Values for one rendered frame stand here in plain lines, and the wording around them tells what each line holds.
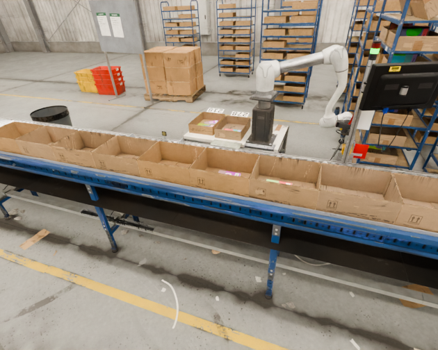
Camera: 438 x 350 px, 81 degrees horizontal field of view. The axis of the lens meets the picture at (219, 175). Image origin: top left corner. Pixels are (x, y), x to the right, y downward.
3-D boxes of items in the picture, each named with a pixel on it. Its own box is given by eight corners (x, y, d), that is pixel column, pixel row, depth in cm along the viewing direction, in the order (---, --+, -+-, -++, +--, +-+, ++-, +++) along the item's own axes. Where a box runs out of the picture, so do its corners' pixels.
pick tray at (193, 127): (225, 121, 297) (225, 113, 291) (213, 135, 268) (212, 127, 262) (203, 119, 306) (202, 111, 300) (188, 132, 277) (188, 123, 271)
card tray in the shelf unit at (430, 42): (385, 43, 231) (389, 30, 225) (425, 43, 222) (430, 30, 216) (394, 51, 200) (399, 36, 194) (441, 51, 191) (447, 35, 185)
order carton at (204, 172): (258, 175, 182) (260, 154, 172) (248, 201, 159) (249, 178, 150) (207, 167, 194) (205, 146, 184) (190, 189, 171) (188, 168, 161)
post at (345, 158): (349, 169, 221) (382, 59, 171) (349, 173, 217) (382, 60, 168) (334, 167, 225) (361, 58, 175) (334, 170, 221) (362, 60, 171)
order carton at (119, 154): (162, 160, 205) (158, 140, 195) (141, 180, 182) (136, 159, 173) (121, 153, 217) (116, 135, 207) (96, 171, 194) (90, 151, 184)
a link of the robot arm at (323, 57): (254, 67, 230) (254, 61, 248) (257, 85, 240) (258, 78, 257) (347, 44, 210) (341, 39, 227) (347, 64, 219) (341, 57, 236)
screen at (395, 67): (410, 140, 197) (449, 60, 161) (424, 153, 183) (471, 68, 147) (347, 143, 197) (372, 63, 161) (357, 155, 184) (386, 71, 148)
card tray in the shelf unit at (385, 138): (361, 126, 276) (364, 117, 270) (393, 128, 267) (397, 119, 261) (366, 142, 244) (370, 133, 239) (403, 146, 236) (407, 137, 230)
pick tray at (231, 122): (250, 126, 284) (251, 117, 279) (240, 141, 255) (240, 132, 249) (226, 123, 293) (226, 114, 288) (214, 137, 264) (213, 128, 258)
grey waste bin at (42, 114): (67, 157, 397) (50, 118, 361) (40, 154, 408) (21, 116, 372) (87, 142, 437) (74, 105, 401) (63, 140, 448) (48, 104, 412)
